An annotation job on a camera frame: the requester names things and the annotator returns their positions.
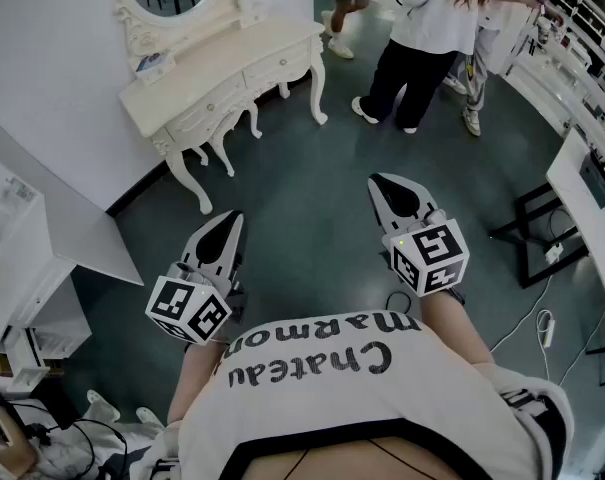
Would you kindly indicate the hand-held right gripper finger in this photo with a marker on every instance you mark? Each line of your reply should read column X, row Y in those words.
column 384, row 213
column 412, row 193

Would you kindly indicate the white shelving rack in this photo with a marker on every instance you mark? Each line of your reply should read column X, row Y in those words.
column 577, row 73

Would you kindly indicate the person's bare neck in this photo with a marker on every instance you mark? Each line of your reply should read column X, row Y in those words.
column 332, row 463

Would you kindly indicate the white table with black frame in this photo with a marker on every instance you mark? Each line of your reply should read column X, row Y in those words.
column 567, row 188

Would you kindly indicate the person's left forearm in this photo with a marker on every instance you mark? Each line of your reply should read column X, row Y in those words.
column 192, row 383

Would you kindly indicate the blue printed card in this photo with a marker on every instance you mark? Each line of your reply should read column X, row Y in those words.
column 149, row 62

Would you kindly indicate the cream ornate dressing table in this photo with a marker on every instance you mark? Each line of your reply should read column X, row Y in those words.
column 207, row 75

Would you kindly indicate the person's white printed shirt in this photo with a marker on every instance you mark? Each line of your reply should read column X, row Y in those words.
column 332, row 398

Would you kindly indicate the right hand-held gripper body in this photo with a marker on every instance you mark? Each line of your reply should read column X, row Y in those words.
column 432, row 258

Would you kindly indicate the person's right forearm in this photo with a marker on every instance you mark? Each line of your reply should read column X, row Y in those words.
column 457, row 328

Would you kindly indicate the white power strip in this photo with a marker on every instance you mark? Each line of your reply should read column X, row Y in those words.
column 546, row 328

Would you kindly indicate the black box device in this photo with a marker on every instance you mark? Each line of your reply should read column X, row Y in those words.
column 596, row 180

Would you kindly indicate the cream ornate table drawer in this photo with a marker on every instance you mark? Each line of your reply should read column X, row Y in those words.
column 277, row 65
column 207, row 113

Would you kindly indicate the white storage shelf unit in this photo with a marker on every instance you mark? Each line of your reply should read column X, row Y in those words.
column 32, row 288

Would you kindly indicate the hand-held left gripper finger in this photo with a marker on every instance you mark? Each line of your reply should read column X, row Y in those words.
column 197, row 248
column 229, row 258

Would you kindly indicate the white power adapter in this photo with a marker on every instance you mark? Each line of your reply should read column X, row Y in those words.
column 554, row 254

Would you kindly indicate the white humanoid robot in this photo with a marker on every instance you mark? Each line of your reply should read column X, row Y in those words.
column 102, row 408

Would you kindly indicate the tall white cabinet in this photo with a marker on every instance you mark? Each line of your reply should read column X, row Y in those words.
column 72, row 218

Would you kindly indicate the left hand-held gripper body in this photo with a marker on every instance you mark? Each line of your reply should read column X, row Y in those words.
column 192, row 313

